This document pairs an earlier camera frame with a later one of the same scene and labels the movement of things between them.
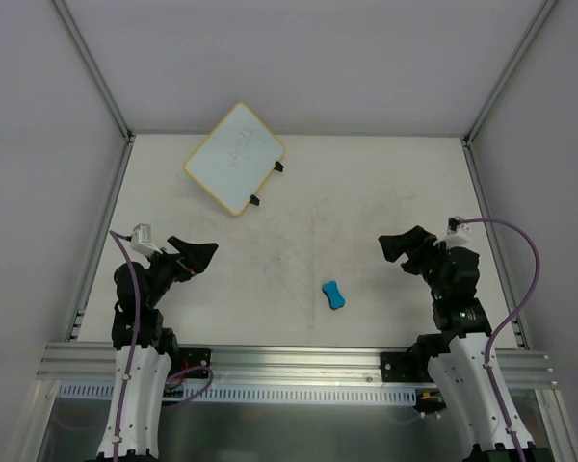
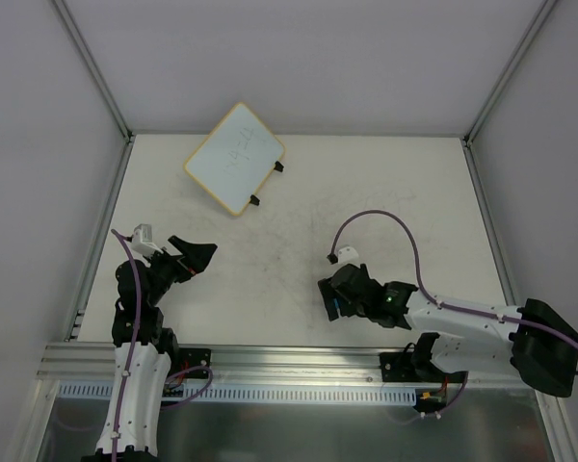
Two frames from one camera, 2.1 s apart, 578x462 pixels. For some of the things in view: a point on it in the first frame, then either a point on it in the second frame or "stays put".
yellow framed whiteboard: (234, 160) stays put
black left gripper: (177, 262) stays put
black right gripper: (418, 252) → (340, 298)
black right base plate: (405, 367) stays put
